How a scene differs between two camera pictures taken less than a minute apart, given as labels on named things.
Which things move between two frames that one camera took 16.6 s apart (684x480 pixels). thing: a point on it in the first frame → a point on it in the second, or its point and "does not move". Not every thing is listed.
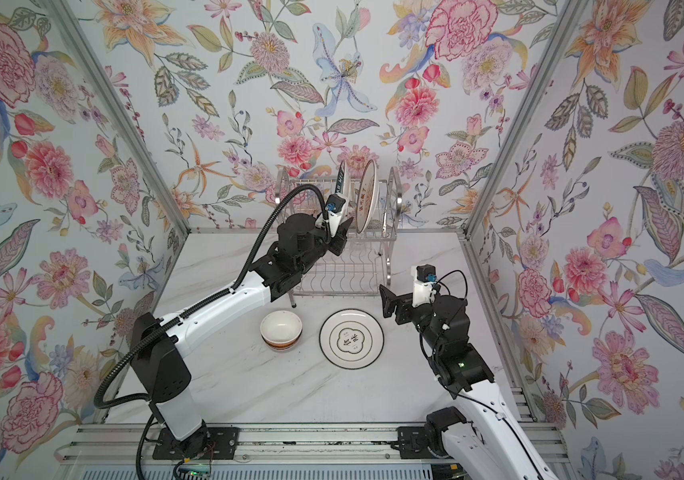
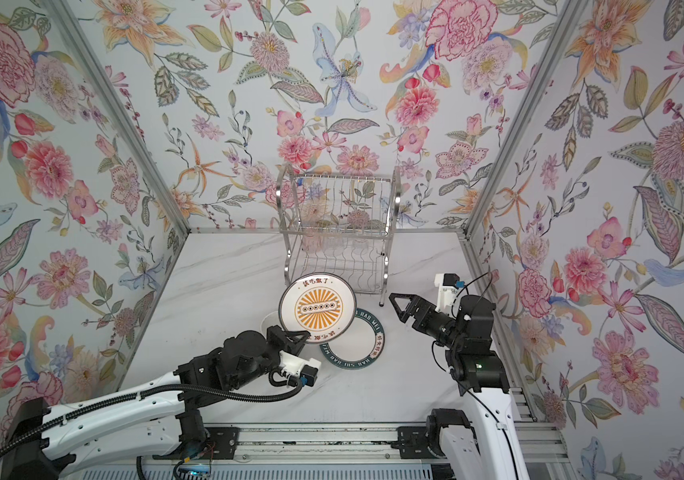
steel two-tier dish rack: x=363 y=266 does not move
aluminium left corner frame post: x=72 y=30 does not move
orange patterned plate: x=366 y=198 → x=319 y=303
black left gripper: x=339 y=241 → x=285 y=341
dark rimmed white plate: x=342 y=184 → x=359 y=346
